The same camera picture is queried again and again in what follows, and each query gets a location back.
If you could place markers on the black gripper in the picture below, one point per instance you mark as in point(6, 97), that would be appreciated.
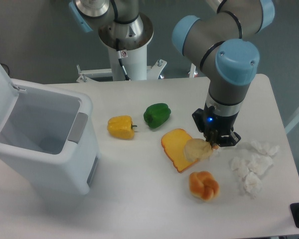
point(217, 130)

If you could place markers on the crumpled white tissue bottom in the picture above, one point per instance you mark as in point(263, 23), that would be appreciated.
point(252, 184)

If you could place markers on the green bell pepper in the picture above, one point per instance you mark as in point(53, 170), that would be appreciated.
point(156, 115)

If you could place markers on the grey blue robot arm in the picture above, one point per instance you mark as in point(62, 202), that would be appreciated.
point(217, 47)

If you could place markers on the white pedestal base frame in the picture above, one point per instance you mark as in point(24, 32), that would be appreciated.
point(124, 72)

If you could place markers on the white trash can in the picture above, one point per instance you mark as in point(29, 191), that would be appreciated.
point(49, 138)

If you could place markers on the crumpled white tissue middle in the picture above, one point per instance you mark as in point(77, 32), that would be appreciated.
point(259, 163)

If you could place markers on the square orange toast slice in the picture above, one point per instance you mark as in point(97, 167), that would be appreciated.
point(173, 143)

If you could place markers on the knotted golden bread roll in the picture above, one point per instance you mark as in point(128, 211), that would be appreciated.
point(203, 185)

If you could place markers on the crumpled white tissue top right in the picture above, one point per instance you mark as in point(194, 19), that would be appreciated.
point(265, 148)

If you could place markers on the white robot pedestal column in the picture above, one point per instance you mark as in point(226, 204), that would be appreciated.
point(134, 62)

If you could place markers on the crumpled white tissue left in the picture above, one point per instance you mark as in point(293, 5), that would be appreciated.
point(239, 165)

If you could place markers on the yellow bell pepper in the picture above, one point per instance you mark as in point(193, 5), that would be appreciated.
point(121, 127)

